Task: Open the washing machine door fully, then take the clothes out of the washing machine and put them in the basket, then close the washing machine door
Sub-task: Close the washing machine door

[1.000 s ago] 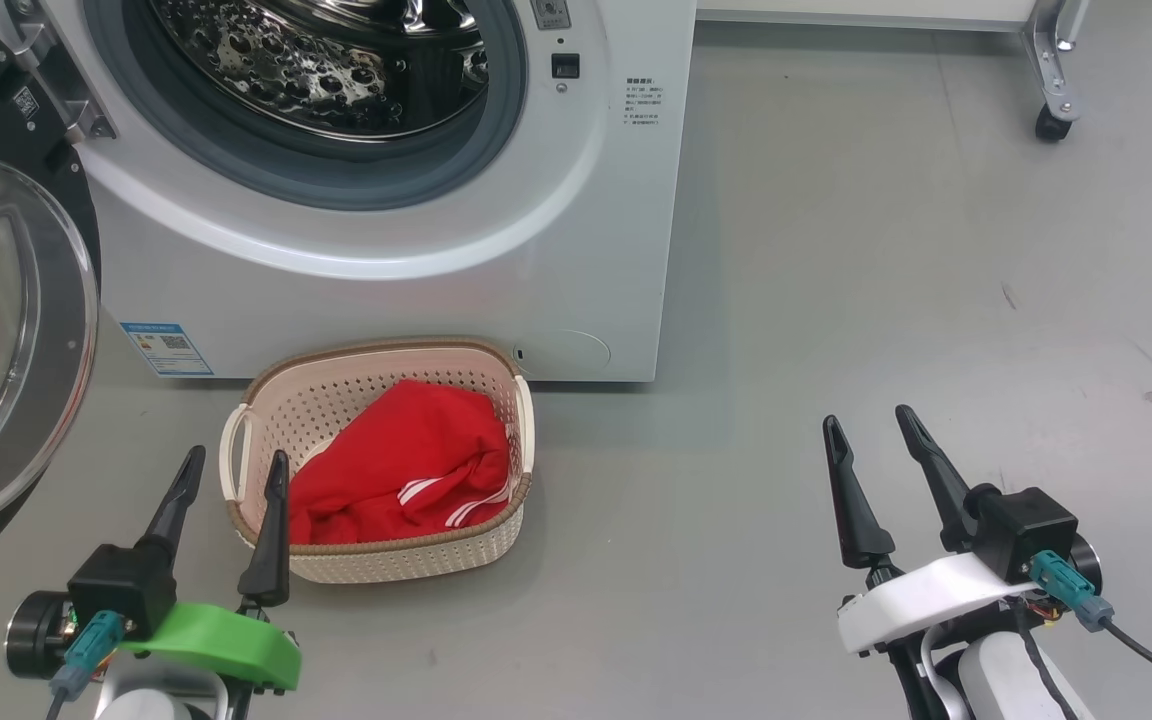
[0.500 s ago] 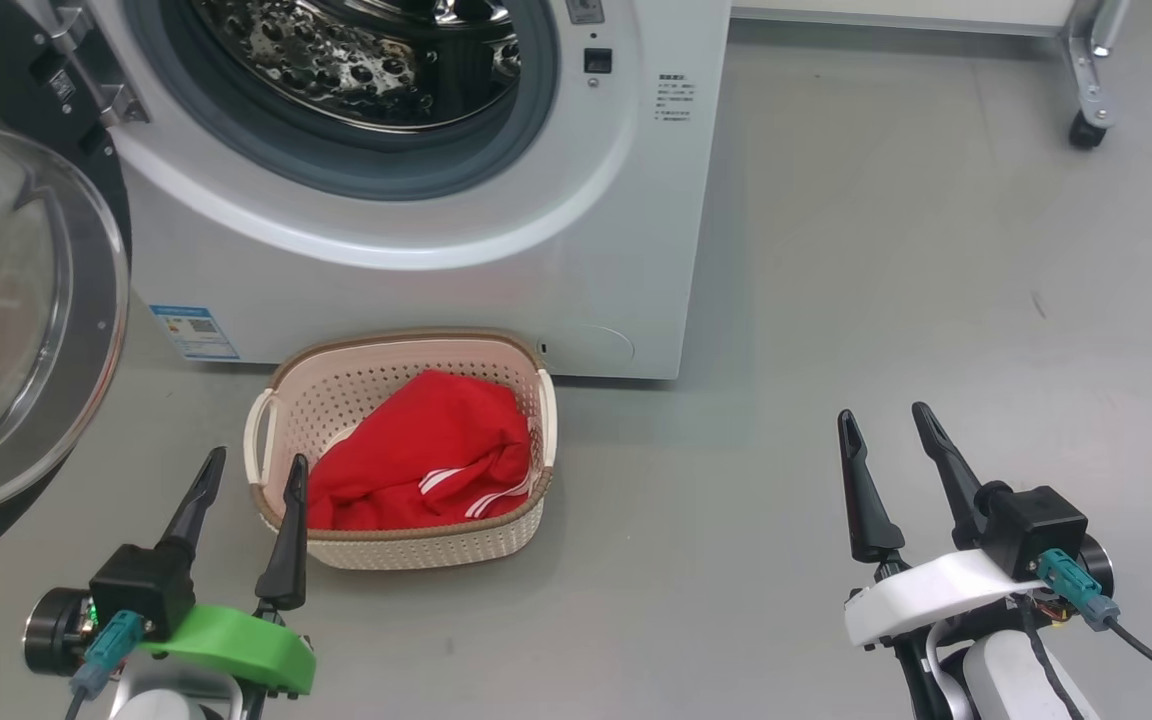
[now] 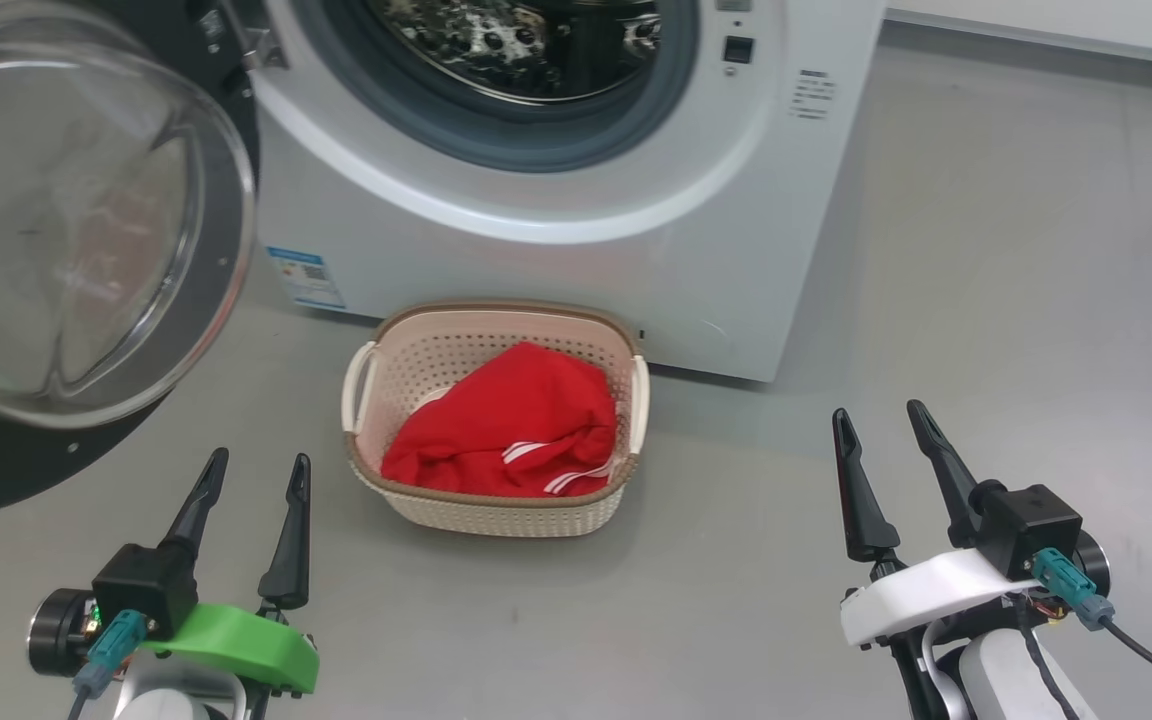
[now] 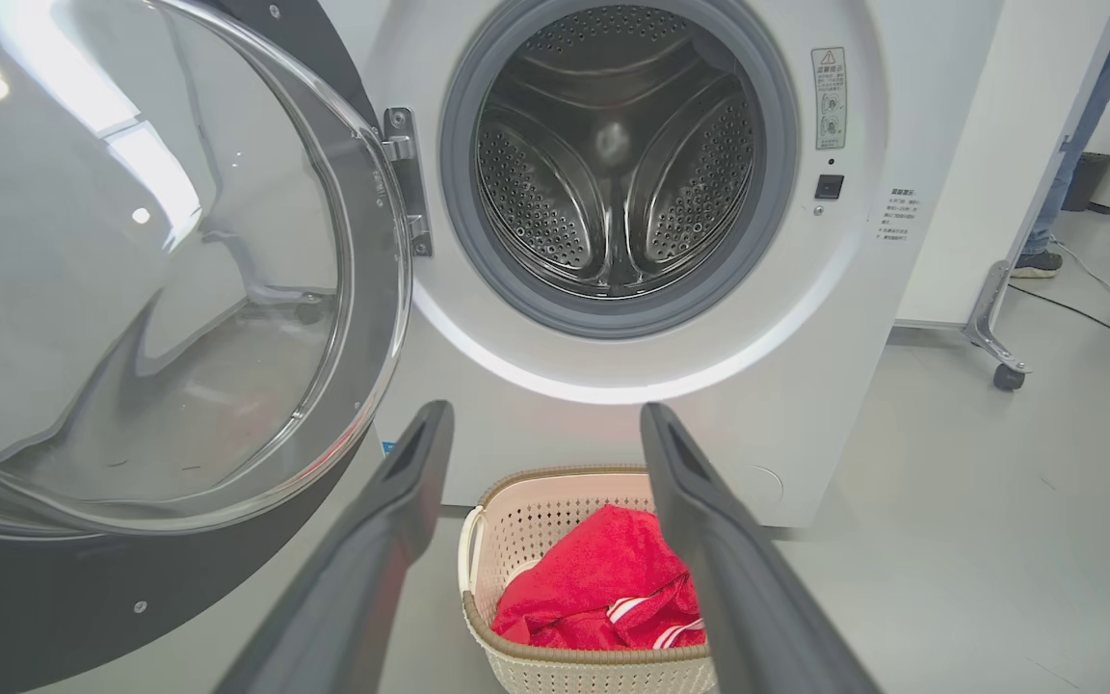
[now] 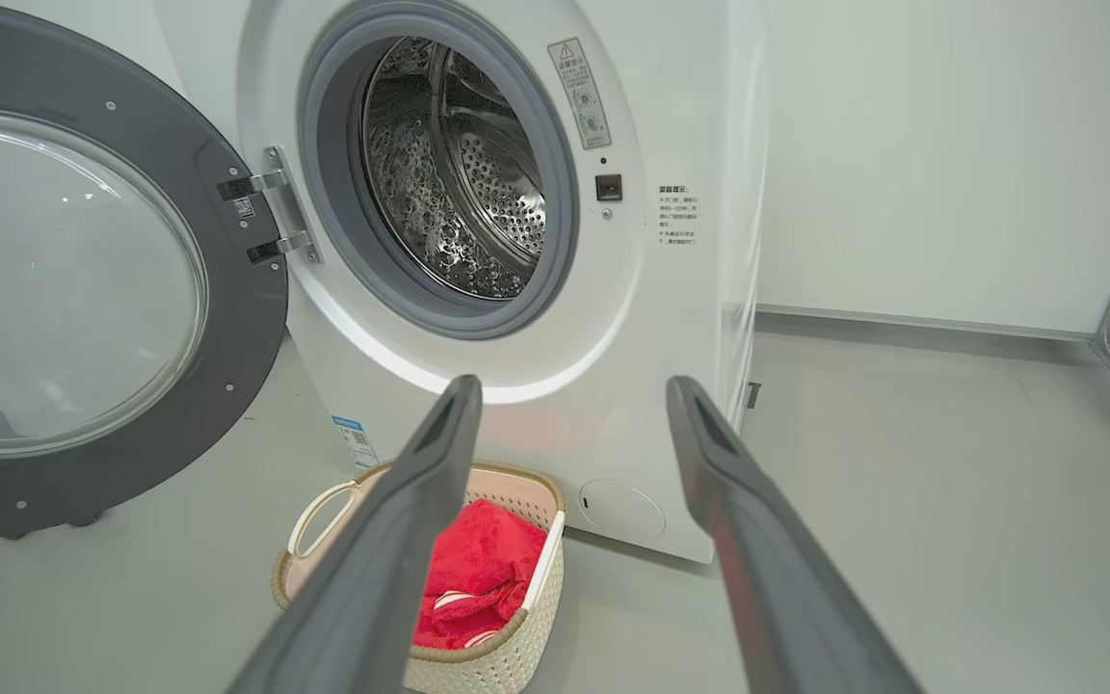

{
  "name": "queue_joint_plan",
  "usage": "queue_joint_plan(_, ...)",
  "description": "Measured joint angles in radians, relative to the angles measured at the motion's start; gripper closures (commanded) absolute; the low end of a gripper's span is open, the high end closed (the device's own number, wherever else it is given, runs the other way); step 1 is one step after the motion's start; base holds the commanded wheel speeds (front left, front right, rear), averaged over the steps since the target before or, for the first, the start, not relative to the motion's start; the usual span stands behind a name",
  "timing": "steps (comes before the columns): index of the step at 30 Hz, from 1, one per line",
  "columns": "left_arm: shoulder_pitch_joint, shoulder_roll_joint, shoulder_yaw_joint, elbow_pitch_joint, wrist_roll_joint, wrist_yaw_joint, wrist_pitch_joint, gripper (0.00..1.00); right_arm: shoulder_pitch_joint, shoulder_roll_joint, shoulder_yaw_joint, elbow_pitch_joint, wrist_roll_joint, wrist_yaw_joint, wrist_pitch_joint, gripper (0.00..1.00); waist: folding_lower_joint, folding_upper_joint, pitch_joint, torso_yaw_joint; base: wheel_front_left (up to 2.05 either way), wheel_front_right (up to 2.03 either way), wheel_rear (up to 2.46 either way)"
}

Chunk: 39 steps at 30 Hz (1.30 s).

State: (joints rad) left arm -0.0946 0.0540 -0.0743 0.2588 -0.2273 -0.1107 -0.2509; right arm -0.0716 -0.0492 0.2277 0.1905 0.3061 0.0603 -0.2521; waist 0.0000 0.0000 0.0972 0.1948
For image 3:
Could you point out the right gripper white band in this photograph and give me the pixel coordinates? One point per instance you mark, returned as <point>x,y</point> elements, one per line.
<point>926,590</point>

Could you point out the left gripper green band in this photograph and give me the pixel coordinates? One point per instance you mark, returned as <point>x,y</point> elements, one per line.
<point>246,645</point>

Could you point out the red garment with white stripes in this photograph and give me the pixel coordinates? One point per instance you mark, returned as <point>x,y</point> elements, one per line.
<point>516,420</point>

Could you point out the black round glass washer door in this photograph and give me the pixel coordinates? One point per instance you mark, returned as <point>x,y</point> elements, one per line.
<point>86,200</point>

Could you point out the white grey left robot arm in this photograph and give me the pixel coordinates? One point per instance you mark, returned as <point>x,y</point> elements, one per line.
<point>166,700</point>

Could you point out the cream perforated basket brown rim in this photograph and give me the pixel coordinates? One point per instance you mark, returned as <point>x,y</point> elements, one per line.
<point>486,515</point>

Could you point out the white front-load washing machine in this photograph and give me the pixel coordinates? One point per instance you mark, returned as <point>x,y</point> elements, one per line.
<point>536,270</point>

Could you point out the blue energy label sticker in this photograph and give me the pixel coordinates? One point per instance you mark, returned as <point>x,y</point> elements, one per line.
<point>304,278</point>

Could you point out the printed text label sticker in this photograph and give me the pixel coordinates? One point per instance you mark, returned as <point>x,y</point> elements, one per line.
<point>812,95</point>

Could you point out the white panel board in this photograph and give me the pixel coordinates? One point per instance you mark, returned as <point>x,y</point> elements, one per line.
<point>1086,25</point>

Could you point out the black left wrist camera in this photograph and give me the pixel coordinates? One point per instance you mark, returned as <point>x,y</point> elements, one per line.
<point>141,590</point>

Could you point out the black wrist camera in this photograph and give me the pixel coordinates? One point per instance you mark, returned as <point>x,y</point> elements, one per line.
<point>141,590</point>
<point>1031,525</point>

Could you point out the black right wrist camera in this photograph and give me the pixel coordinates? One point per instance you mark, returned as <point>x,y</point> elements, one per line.
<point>1031,525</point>

